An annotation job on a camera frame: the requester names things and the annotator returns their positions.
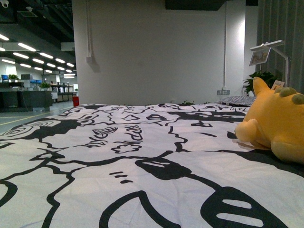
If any green potted plant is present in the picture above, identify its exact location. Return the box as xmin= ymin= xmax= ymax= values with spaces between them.
xmin=243 ymin=71 xmax=278 ymax=95

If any yellow dinosaur plush toy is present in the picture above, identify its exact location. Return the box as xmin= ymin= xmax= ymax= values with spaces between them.
xmin=235 ymin=77 xmax=304 ymax=164

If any red bin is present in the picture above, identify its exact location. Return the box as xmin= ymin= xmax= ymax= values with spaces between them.
xmin=72 ymin=96 xmax=79 ymax=107

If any dark counter desk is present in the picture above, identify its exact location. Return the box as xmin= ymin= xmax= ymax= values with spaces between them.
xmin=0 ymin=82 xmax=53 ymax=112

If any orange paper tag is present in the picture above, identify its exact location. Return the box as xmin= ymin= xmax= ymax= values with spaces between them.
xmin=271 ymin=80 xmax=285 ymax=90

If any wall power socket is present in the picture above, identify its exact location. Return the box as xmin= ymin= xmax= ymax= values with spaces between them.
xmin=217 ymin=90 xmax=230 ymax=95

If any striped pillow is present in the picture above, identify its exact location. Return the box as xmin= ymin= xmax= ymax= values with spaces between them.
xmin=219 ymin=96 xmax=256 ymax=106

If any black and white bedspread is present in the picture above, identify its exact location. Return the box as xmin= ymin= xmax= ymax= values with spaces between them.
xmin=0 ymin=104 xmax=304 ymax=228

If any white desk lamp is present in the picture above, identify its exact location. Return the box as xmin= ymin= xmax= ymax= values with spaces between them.
xmin=249 ymin=40 xmax=291 ymax=87

